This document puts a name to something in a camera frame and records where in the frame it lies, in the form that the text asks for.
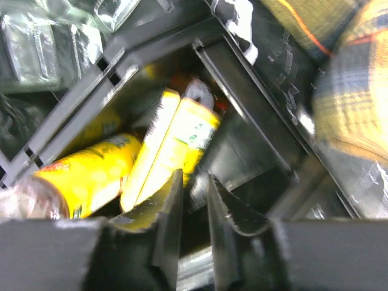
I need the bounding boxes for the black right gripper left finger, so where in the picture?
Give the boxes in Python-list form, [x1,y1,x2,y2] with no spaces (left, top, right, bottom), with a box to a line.
[1,170,183,290]

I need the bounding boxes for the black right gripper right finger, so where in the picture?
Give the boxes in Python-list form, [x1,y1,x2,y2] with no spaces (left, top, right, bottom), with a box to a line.
[207,178,387,290]

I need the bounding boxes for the yellow label bottle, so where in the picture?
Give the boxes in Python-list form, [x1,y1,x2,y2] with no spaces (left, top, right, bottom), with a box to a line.
[33,133,141,219]
[120,89,221,212]

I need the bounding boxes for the black compartment organizer tray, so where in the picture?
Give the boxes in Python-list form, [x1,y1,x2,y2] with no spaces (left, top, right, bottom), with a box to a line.
[0,0,361,222]

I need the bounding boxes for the clear oil bottle gold spout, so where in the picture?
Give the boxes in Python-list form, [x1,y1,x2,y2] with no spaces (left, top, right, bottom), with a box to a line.
[1,10,102,93]

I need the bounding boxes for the yellow plaid cloth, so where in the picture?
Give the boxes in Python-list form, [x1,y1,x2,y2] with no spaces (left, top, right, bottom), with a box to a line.
[265,1,387,163]

